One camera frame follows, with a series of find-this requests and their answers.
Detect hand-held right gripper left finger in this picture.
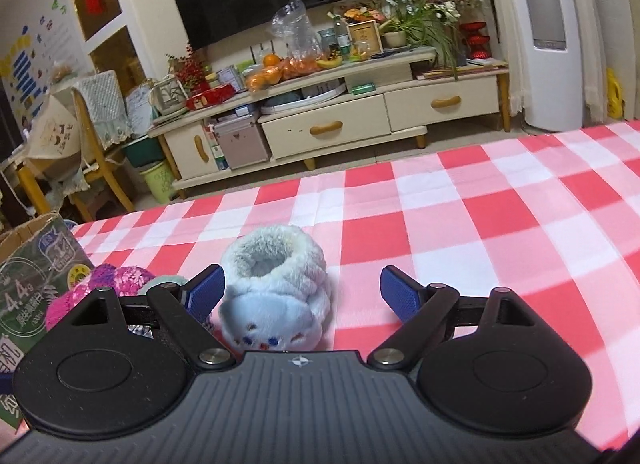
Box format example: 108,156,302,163
71,265,237,371

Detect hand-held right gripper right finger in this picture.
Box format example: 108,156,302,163
367,265,547,371

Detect pale blue fluffy slipper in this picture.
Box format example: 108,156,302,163
219,225,334,352

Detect cardboard box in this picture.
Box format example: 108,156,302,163
0,213,97,437

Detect pale teal soft item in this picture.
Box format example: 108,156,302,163
142,273,188,295

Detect magenta knitted sock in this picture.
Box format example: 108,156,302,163
44,264,157,332

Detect red checked tablecloth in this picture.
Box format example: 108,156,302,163
65,119,640,460

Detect light green bin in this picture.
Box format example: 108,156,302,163
139,160,178,205

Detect wooden chair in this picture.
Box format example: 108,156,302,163
22,87,136,217

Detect milk carton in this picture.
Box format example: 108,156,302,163
202,124,228,171

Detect pink storage box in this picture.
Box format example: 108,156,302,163
212,117,272,170

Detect dark green storage box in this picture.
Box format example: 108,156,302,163
122,137,163,167

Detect cream TV cabinet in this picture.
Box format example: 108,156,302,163
147,47,511,190

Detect flat red box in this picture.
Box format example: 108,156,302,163
186,84,236,110

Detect white paper sheet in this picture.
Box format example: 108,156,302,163
125,87,161,127

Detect pale green lace cloth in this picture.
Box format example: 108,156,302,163
75,69,133,147

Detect beige printed cloth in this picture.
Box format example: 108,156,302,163
22,94,91,195

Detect white round tray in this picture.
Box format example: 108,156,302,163
262,79,346,108

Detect red berry branches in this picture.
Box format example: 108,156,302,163
167,44,208,90

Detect pile of oranges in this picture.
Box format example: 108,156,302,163
244,53,326,91

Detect potted spider plant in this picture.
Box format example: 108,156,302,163
382,9,461,80

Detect red vase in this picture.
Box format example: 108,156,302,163
459,20,490,62

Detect green glass bottle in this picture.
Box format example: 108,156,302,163
332,14,353,55

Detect clear plastic bag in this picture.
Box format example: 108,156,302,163
271,0,323,62

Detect cream curtain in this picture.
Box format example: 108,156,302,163
477,0,531,115

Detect yellow detergent bottle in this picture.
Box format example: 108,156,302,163
606,67,626,120

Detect white tower air conditioner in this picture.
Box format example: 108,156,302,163
492,0,586,132

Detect wooden photo frame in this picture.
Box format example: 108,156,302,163
346,20,383,58

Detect wall poster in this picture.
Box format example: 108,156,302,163
0,0,96,110

